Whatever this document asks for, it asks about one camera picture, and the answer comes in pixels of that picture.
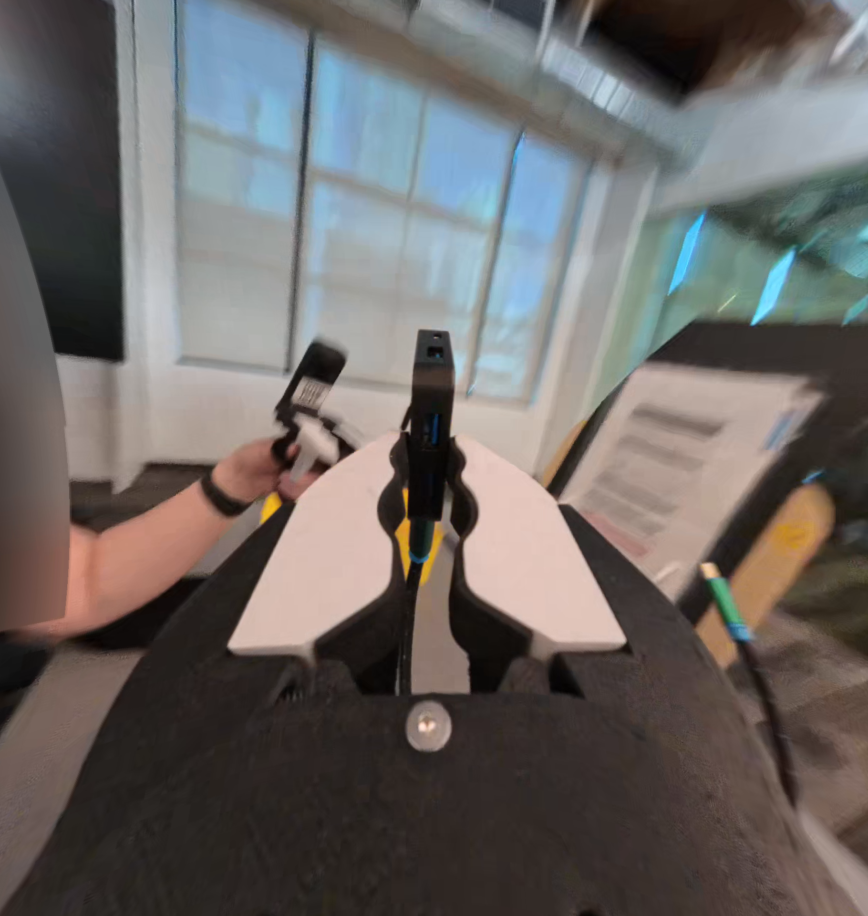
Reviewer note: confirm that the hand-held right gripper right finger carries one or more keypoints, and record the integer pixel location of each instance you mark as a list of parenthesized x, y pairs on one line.
[(541, 572)]

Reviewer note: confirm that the laminated instruction sheet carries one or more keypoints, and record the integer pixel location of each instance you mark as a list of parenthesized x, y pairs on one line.
[(691, 458)]

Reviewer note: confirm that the window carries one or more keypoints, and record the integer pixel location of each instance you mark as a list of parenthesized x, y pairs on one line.
[(377, 236)]

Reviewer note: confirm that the black HDMI adapter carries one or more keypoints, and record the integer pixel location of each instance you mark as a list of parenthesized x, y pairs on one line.
[(430, 429)]

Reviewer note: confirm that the wooden sign board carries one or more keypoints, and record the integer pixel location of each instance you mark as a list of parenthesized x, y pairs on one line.
[(777, 558)]

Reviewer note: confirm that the black partition panel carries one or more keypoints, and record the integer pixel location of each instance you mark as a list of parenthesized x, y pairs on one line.
[(834, 444)]

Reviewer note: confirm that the black wall panel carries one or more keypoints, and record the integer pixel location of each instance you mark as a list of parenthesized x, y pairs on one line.
[(69, 215)]

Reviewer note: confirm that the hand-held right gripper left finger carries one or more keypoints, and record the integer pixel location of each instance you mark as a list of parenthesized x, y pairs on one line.
[(319, 572)]

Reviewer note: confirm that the yellow storage bin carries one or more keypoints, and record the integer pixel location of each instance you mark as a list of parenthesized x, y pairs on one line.
[(420, 533)]

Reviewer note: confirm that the black wristband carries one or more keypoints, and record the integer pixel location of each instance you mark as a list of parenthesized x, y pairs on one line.
[(223, 497)]

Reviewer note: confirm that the person's left hand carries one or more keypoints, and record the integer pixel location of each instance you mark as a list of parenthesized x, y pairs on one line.
[(251, 472)]

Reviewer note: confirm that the person's left forearm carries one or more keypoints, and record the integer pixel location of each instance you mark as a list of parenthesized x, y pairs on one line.
[(141, 558)]

